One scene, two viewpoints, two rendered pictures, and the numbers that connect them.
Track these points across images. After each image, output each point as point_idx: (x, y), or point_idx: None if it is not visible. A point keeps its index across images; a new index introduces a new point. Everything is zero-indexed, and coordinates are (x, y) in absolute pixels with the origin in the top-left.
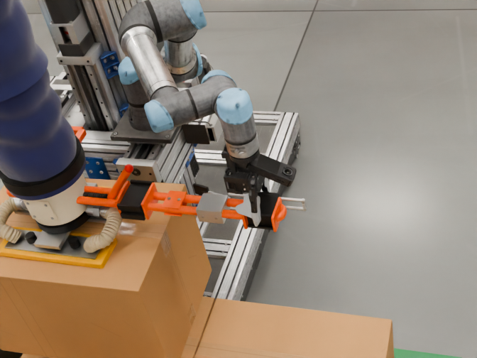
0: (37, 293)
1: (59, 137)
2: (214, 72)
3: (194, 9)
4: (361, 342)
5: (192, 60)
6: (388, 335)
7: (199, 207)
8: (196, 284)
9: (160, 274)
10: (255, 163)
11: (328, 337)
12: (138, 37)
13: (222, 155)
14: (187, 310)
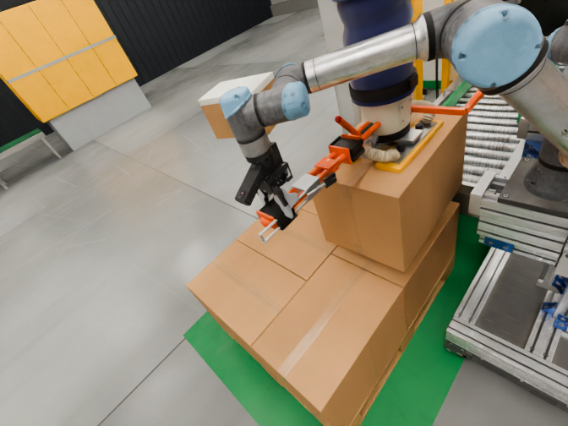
0: None
1: None
2: (293, 83)
3: (460, 42)
4: (313, 374)
5: None
6: (308, 399)
7: (305, 175)
8: (375, 250)
9: (330, 194)
10: (252, 166)
11: (329, 352)
12: (406, 25)
13: None
14: (355, 243)
